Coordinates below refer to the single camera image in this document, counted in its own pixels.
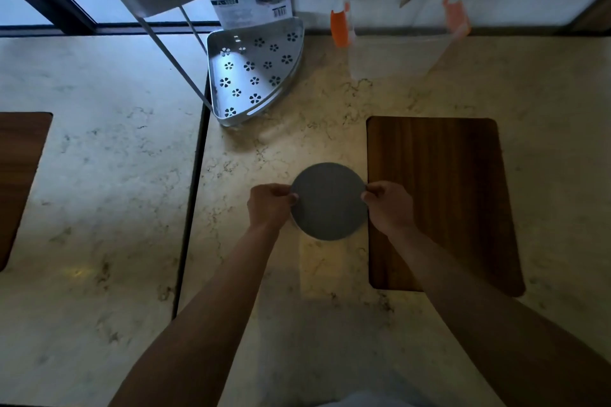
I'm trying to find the white corner shelf rack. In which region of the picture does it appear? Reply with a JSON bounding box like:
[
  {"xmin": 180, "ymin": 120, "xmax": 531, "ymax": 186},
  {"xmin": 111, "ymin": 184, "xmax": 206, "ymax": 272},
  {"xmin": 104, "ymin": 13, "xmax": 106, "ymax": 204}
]
[{"xmin": 85, "ymin": 0, "xmax": 305, "ymax": 127}]

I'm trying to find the person's left forearm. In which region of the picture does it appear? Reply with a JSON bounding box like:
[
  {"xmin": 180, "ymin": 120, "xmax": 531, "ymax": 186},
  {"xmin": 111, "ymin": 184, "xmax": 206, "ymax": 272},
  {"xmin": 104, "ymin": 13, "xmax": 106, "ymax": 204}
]
[{"xmin": 109, "ymin": 222, "xmax": 282, "ymax": 407}]

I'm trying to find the person's left hand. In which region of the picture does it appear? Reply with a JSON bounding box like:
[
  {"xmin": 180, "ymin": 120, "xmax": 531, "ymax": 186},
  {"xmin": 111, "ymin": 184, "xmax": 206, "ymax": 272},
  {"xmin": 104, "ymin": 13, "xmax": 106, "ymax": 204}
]
[{"xmin": 247, "ymin": 183, "xmax": 299, "ymax": 233}]

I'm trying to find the person's right forearm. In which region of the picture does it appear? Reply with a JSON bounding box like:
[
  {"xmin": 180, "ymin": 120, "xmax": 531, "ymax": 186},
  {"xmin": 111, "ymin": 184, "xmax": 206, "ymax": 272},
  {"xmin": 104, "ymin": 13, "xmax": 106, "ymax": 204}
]
[{"xmin": 388, "ymin": 223, "xmax": 611, "ymax": 407}]

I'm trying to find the round grey plate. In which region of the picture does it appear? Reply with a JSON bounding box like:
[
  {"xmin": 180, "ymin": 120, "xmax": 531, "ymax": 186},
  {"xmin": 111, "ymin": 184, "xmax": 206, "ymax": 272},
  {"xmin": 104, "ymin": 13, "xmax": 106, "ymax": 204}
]
[{"xmin": 290, "ymin": 162, "xmax": 369, "ymax": 241}]

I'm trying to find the clear container with orange clips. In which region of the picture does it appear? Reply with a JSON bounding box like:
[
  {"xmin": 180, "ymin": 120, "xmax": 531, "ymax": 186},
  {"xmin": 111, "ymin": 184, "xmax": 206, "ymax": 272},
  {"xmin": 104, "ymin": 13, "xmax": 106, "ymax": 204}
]
[{"xmin": 330, "ymin": 0, "xmax": 472, "ymax": 83}]

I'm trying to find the person's right hand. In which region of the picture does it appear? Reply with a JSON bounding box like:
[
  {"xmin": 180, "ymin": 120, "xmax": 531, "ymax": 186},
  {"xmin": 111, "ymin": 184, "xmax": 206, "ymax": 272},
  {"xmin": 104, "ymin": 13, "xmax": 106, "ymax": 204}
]
[{"xmin": 361, "ymin": 181, "xmax": 417, "ymax": 237}]

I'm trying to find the dark wooden cutting board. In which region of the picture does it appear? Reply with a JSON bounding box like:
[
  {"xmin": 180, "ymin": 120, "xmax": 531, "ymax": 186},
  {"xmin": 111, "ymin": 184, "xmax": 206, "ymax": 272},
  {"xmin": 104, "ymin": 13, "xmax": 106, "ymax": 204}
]
[{"xmin": 366, "ymin": 116, "xmax": 526, "ymax": 298}]

